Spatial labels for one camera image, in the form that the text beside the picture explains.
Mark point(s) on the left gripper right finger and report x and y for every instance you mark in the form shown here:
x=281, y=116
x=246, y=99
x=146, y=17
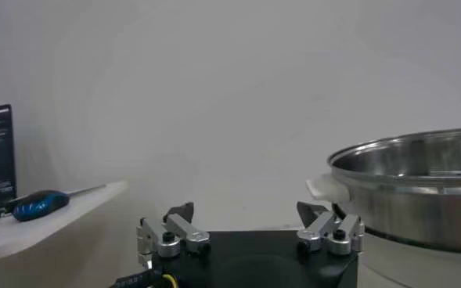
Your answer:
x=320, y=227

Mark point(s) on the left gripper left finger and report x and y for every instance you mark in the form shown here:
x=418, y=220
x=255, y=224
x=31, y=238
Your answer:
x=175, y=229

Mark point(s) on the blue computer mouse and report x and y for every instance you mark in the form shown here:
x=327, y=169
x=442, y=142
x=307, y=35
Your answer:
x=38, y=205

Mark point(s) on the white side table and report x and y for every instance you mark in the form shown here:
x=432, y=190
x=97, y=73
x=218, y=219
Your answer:
x=38, y=235

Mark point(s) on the stainless steel steamer basket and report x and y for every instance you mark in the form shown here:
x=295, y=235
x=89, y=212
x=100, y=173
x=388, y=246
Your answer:
x=410, y=211

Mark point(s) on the white electric cooker base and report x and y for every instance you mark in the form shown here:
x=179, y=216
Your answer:
x=410, y=266

